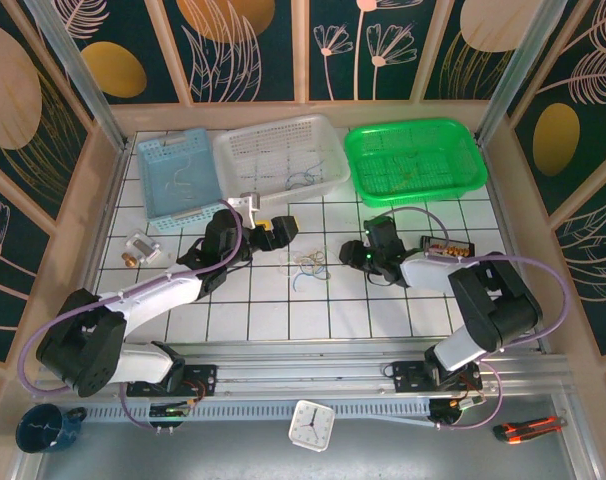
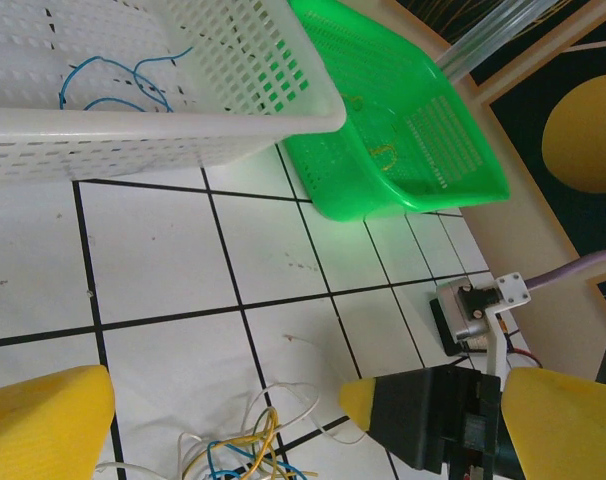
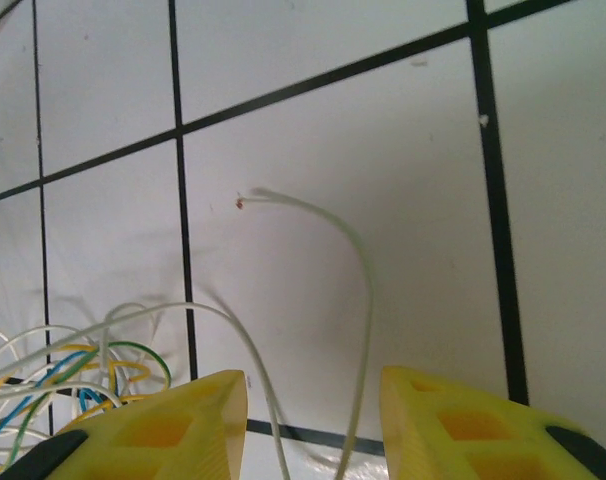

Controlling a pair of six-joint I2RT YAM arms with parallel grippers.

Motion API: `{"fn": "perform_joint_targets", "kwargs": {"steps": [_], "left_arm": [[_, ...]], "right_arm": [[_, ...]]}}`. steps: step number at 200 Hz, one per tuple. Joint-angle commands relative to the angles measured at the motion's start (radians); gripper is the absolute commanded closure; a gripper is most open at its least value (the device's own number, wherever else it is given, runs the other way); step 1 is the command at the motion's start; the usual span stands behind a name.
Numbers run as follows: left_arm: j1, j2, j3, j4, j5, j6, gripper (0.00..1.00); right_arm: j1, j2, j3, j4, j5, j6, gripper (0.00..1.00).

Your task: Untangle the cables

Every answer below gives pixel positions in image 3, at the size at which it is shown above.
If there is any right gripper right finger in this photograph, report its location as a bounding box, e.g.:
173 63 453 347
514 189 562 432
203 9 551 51
380 364 606 480

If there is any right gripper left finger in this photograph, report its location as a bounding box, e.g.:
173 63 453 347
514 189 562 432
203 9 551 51
0 368 248 480

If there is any thin blue cable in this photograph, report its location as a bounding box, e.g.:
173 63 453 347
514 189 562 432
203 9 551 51
0 349 115 449

